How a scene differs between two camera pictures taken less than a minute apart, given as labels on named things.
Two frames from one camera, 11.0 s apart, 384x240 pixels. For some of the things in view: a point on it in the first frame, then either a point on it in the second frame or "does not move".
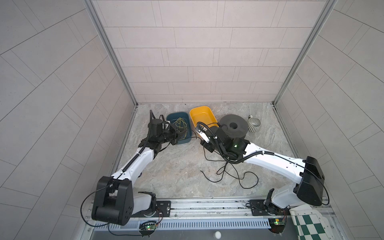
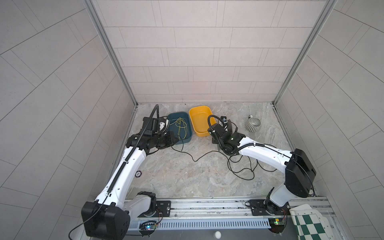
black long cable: x=215 y=160 to x=227 y=163
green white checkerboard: x=309 y=224 does not move
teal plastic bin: x=181 y=119 does not move
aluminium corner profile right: x=330 y=6 does not move
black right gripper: x=204 y=144 to x=213 y=141
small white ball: x=218 y=235 does not move
